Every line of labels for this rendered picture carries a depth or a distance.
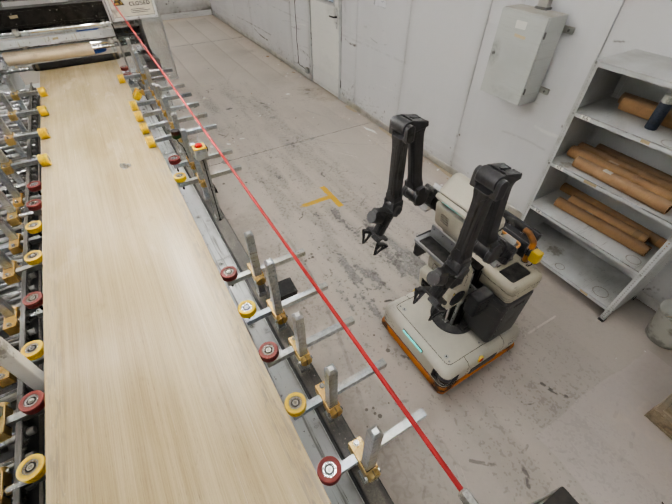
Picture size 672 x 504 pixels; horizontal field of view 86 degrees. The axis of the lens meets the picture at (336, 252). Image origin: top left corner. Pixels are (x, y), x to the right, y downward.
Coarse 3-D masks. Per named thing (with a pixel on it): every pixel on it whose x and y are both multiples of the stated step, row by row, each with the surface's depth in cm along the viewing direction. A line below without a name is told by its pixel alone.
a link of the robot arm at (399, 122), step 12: (396, 120) 136; (408, 120) 134; (420, 120) 137; (420, 132) 141; (420, 144) 146; (408, 156) 152; (420, 156) 150; (408, 168) 157; (420, 168) 155; (408, 180) 161; (420, 180) 160; (420, 192) 161; (420, 204) 167
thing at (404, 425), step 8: (416, 416) 134; (424, 416) 134; (400, 424) 132; (408, 424) 132; (392, 432) 130; (400, 432) 130; (384, 440) 128; (352, 456) 124; (344, 464) 123; (352, 464) 123; (344, 472) 123
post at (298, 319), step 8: (296, 312) 135; (296, 320) 133; (296, 328) 137; (304, 328) 139; (296, 336) 143; (304, 336) 143; (296, 344) 149; (304, 344) 147; (304, 352) 151; (304, 368) 160
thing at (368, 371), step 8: (384, 360) 152; (368, 368) 149; (352, 376) 147; (360, 376) 147; (368, 376) 149; (344, 384) 144; (352, 384) 145; (312, 400) 140; (320, 400) 140; (312, 408) 139
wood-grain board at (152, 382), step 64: (64, 128) 287; (128, 128) 287; (64, 192) 224; (128, 192) 225; (64, 256) 184; (128, 256) 185; (192, 256) 185; (64, 320) 157; (128, 320) 157; (192, 320) 157; (64, 384) 136; (128, 384) 136; (192, 384) 136; (256, 384) 136; (64, 448) 120; (128, 448) 120; (192, 448) 120; (256, 448) 120
